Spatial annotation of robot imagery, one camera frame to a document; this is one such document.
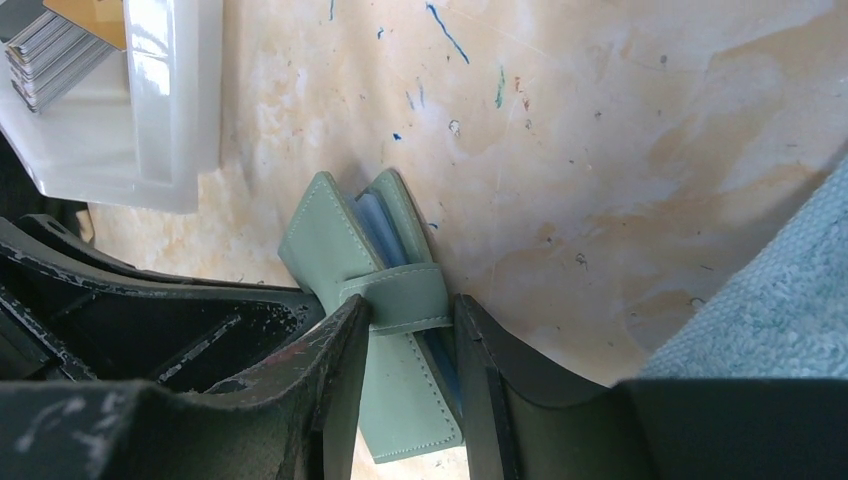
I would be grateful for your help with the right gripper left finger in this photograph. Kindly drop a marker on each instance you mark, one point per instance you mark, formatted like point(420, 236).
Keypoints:
point(291, 416)

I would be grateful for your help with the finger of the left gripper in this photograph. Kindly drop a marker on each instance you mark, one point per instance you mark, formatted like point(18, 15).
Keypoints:
point(63, 319)
point(48, 231)

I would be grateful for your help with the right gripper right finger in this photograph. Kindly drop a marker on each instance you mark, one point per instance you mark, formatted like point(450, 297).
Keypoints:
point(527, 417)

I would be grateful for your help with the translucent white plastic bin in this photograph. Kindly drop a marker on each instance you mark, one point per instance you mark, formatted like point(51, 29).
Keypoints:
point(142, 126)

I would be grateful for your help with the gold card in bin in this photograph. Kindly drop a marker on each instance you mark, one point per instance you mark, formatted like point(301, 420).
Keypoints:
point(101, 18)

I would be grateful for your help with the light blue towel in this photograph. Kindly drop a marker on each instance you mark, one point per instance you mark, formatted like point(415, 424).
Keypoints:
point(784, 315)

